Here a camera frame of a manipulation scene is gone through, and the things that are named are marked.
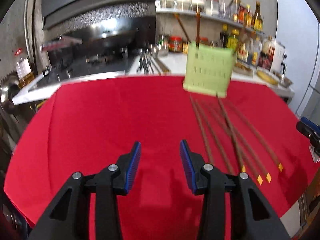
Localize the steel utensils on counter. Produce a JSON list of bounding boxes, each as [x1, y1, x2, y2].
[[136, 51, 171, 75]]

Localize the steel bowl right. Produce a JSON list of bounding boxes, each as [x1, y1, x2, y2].
[[273, 71, 293, 88]]

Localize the yellow dish with food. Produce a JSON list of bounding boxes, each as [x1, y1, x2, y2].
[[256, 70, 279, 86]]

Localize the plate with food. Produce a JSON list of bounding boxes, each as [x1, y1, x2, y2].
[[233, 61, 254, 77]]

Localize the red table cloth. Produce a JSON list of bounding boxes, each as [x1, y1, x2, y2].
[[4, 76, 319, 239]]

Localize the white refrigerator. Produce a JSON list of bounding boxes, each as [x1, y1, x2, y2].
[[276, 0, 319, 116]]

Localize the green yellow sauce bottle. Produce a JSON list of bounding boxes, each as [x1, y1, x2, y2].
[[227, 29, 239, 51]]

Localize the green plastic utensil holder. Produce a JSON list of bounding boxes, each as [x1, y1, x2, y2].
[[183, 42, 236, 98]]

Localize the brown bottle on shelf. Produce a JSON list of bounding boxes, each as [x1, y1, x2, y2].
[[251, 1, 263, 31]]

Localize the dark soy sauce bottle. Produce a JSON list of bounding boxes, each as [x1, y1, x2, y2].
[[220, 24, 228, 48]]

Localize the steel pot left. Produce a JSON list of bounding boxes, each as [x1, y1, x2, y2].
[[1, 75, 21, 114]]

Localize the cooking oil bottle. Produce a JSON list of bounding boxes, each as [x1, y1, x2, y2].
[[15, 48, 34, 88]]

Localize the black gas stove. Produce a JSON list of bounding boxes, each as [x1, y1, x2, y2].
[[28, 54, 135, 92]]

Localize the red lid sauce jar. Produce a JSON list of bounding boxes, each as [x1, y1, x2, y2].
[[169, 36, 183, 53]]

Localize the small steel bowl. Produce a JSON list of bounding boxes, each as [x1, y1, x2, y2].
[[149, 44, 168, 57]]

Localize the black wok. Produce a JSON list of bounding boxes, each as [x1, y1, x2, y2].
[[41, 28, 139, 52]]

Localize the steel range hood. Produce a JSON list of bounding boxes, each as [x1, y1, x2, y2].
[[41, 0, 157, 30]]

